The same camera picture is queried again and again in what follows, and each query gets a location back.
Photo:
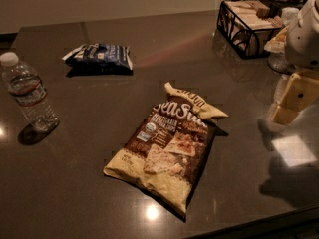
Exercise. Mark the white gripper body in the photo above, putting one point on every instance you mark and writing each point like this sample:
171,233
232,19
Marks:
303,40

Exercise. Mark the tan packets in basket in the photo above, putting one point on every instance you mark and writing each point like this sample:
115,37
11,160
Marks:
252,15

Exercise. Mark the clear glass stand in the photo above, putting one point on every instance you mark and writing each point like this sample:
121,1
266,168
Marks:
276,47

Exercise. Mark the clear plastic water bottle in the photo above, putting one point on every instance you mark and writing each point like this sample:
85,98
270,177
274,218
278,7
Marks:
27,89

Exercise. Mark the blue snack bag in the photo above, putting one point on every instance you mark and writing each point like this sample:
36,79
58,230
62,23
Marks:
101,56

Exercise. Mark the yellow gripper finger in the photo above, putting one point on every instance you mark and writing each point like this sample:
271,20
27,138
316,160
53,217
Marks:
294,94

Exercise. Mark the brown yellow tortilla chip bag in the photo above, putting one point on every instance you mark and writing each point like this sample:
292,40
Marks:
166,152

